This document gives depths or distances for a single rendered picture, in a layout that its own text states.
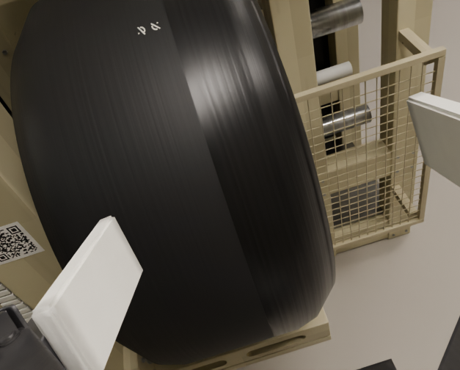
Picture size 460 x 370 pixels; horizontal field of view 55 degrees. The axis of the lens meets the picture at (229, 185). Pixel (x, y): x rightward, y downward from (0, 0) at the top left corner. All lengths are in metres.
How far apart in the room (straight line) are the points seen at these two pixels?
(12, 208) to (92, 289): 0.53
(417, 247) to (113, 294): 1.89
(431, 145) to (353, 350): 1.64
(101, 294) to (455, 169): 0.13
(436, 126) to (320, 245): 0.37
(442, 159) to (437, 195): 2.03
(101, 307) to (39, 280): 0.65
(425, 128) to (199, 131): 0.29
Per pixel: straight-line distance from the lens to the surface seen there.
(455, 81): 2.83
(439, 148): 0.18
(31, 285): 0.83
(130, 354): 0.86
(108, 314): 0.17
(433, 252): 2.02
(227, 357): 0.91
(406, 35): 1.33
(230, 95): 0.44
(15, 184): 0.67
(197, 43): 0.47
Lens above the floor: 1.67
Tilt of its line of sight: 46 degrees down
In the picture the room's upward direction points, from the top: 19 degrees counter-clockwise
